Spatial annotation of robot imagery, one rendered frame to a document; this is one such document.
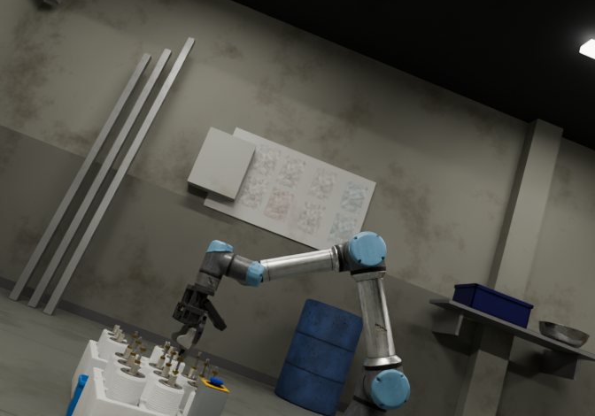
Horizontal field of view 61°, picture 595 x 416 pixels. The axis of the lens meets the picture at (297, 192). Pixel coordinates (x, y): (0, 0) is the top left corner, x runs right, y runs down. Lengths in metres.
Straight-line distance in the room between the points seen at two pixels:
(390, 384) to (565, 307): 4.28
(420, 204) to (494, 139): 1.12
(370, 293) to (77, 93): 4.11
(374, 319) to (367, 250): 0.21
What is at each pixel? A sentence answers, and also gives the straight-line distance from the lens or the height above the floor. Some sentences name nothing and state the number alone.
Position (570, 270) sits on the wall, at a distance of 5.84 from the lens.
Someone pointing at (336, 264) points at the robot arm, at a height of 0.78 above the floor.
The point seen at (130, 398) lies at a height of 0.19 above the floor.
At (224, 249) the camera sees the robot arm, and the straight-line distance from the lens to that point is 1.60.
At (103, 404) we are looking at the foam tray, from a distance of 1.57.
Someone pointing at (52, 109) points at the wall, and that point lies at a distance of 5.25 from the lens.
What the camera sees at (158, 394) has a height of 0.22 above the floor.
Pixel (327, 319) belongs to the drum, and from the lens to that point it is 4.13.
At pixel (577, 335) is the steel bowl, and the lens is 5.13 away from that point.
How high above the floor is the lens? 0.53
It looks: 14 degrees up
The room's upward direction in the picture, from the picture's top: 21 degrees clockwise
